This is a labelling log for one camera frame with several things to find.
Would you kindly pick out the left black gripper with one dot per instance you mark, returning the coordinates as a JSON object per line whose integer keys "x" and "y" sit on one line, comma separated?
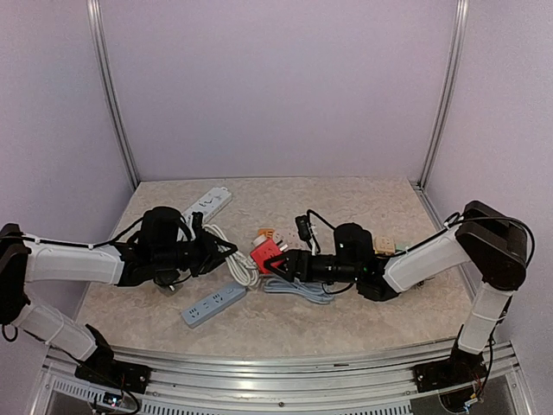
{"x": 212, "y": 257}

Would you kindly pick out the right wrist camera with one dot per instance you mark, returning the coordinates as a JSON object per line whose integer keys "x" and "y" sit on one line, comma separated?
{"x": 306, "y": 233}

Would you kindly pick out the beige cube socket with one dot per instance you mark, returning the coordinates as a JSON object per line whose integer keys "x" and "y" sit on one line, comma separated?
{"x": 384, "y": 245}

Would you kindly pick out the aluminium front rail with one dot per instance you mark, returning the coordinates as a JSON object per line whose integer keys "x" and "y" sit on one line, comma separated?
{"x": 380, "y": 382}

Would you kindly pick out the right aluminium frame post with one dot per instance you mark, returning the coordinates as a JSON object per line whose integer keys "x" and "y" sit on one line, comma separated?
{"x": 447, "y": 92}

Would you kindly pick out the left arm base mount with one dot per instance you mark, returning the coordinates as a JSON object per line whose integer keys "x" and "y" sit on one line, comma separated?
{"x": 126, "y": 376}

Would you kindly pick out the orange power adapter socket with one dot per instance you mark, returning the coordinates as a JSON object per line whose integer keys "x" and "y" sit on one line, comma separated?
{"x": 266, "y": 232}

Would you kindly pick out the red cube socket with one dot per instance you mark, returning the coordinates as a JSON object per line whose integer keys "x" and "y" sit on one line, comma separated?
{"x": 264, "y": 249}

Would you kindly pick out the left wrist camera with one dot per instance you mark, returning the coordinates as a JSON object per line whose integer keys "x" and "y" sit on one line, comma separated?
{"x": 196, "y": 220}

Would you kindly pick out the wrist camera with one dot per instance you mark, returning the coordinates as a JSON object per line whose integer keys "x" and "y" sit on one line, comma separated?
{"x": 306, "y": 233}
{"x": 196, "y": 220}

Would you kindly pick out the long white power strip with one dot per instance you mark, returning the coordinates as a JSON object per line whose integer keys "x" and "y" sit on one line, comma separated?
{"x": 210, "y": 204}

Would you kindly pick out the dark green cube socket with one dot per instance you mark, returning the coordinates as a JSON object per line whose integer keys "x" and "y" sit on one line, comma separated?
{"x": 166, "y": 279}

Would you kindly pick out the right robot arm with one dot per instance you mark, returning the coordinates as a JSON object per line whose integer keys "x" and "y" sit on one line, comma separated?
{"x": 499, "y": 246}

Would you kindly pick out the left aluminium frame post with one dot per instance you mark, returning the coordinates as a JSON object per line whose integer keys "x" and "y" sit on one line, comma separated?
{"x": 95, "y": 19}

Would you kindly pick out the round pink power socket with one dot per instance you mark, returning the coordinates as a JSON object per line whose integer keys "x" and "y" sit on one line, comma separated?
{"x": 287, "y": 240}

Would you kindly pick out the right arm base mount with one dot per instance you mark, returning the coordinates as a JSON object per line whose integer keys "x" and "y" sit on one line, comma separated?
{"x": 436, "y": 375}

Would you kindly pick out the light blue power strip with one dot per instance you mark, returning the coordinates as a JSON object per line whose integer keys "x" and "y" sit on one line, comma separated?
{"x": 212, "y": 305}

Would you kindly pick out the aluminium frame post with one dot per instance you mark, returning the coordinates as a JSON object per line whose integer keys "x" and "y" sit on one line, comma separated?
{"x": 95, "y": 19}
{"x": 447, "y": 92}

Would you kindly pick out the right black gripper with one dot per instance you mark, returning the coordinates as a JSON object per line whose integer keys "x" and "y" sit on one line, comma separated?
{"x": 304, "y": 275}

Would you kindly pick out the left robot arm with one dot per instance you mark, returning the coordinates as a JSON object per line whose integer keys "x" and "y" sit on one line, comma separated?
{"x": 161, "y": 247}

